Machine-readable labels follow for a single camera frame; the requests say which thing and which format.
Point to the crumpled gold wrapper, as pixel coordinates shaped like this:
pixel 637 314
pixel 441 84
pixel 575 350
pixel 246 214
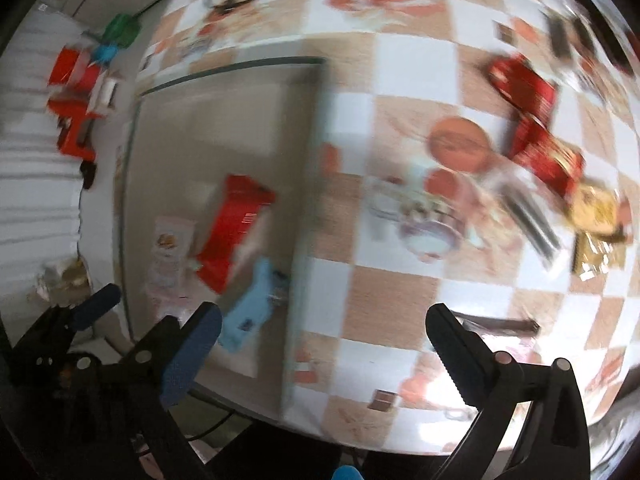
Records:
pixel 62 275

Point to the dark striped packet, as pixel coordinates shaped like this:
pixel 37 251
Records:
pixel 531 221

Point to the plain red snack packet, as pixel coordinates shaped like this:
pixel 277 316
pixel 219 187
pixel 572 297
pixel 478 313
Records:
pixel 232 230

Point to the checkered printed tablecloth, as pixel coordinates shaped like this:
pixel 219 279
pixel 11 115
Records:
pixel 425 285

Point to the long brown packet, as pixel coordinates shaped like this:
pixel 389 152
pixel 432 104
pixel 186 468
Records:
pixel 495 324

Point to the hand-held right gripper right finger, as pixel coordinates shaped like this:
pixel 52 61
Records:
pixel 457 360

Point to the beige storage box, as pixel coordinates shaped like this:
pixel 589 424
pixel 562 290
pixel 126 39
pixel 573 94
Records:
pixel 215 125

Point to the green plastic object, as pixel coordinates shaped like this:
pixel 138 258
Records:
pixel 120 30

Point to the pale pink printed packet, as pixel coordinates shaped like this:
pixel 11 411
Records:
pixel 167 260

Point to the white striped cloth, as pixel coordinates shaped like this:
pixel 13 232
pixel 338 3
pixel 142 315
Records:
pixel 35 195

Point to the small blue object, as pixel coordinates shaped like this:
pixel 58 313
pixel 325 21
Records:
pixel 106 53

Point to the yellow snack packet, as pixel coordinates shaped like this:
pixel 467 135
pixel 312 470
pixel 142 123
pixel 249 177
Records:
pixel 595 207

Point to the small black object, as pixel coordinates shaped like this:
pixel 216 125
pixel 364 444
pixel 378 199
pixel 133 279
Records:
pixel 89 172

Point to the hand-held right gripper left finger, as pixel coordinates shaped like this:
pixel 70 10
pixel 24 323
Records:
pixel 192 355

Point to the white cushion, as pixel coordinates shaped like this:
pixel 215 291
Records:
pixel 617 445

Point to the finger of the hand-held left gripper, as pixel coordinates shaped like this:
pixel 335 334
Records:
pixel 97 305

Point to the gold snack packet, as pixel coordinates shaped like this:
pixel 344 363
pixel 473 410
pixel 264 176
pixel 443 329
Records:
pixel 597 256

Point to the dark red snack packet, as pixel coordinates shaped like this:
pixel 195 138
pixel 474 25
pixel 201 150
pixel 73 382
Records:
pixel 522 85
pixel 545 157

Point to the light blue snack packet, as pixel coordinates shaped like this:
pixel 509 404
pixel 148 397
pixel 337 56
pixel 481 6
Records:
pixel 252 305

